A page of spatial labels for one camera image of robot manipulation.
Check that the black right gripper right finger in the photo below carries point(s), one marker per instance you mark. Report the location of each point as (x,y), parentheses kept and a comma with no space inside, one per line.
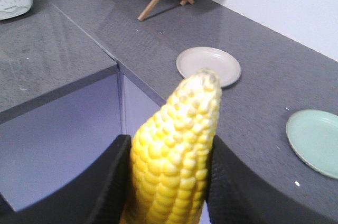
(236,194)

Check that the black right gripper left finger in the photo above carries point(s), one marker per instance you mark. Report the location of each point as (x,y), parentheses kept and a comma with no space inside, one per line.
(97,195)

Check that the yellow corn cob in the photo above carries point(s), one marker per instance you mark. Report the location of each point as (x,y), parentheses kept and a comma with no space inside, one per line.
(170,155)

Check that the grey right cabinet door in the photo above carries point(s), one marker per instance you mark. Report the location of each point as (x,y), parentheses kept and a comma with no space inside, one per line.
(47,147)

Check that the white side cabinet panel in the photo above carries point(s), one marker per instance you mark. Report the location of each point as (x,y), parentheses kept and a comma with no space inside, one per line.
(136,107)

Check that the grey stone countertop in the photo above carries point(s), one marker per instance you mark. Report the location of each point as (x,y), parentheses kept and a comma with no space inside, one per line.
(279,77)
(45,56)

